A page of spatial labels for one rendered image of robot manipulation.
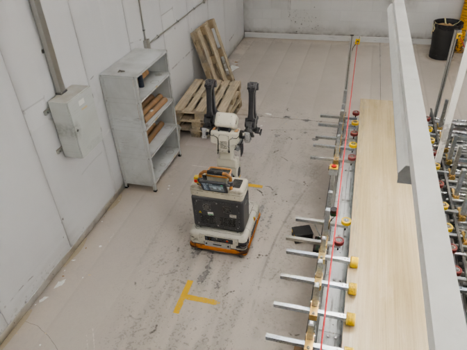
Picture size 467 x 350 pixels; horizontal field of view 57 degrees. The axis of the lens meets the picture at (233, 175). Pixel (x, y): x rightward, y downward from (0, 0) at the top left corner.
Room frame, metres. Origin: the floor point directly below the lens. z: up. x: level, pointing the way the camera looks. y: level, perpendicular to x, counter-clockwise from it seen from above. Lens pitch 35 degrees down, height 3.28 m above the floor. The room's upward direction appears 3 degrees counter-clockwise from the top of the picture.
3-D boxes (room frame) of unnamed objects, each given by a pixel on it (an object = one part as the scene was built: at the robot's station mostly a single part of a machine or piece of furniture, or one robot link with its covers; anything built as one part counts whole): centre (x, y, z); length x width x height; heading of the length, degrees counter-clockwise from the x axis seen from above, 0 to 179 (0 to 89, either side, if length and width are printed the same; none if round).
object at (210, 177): (3.44, 0.14, 0.87); 0.23 x 0.15 x 0.11; 73
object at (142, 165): (4.90, 1.08, 0.78); 0.90 x 0.45 x 1.55; 163
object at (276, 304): (1.76, -0.46, 0.95); 0.50 x 0.04 x 0.04; 73
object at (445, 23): (8.61, -4.42, 0.36); 0.59 x 0.58 x 0.73; 163
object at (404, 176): (2.42, -1.02, 2.34); 2.40 x 0.12 x 0.08; 163
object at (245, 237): (3.55, 0.11, 0.16); 0.67 x 0.64 x 0.25; 163
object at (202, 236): (3.23, 0.18, 0.23); 0.41 x 0.02 x 0.08; 73
